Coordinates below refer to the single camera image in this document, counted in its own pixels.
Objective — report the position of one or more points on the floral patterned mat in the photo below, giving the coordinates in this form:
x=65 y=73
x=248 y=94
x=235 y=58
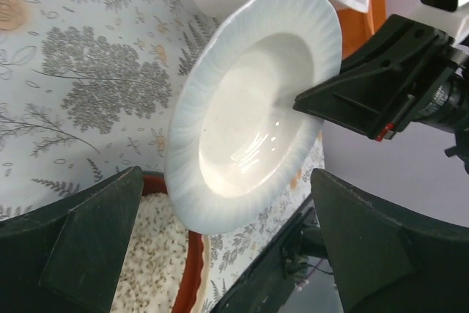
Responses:
x=88 y=89

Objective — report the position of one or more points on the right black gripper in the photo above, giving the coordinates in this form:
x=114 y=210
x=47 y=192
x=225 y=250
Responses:
x=396 y=78

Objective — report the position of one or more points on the red brown bowl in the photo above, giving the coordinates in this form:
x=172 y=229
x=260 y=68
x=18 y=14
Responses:
x=194 y=264

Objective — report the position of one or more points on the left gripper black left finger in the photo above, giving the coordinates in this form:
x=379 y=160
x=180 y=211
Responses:
x=67 y=256

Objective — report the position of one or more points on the orange plastic bin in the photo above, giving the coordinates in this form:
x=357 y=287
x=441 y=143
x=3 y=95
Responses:
x=358 y=27

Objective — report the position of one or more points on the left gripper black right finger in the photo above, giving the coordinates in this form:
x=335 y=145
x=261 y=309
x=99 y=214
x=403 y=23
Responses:
x=387 y=258

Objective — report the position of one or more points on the white ribbed deep plate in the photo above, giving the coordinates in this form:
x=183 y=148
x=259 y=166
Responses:
x=235 y=140

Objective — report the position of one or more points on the cream plate with blue rim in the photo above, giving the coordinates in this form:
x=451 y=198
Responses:
x=204 y=276

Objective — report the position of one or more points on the speckled white plate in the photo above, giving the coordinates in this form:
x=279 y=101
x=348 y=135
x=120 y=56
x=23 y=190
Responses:
x=155 y=260

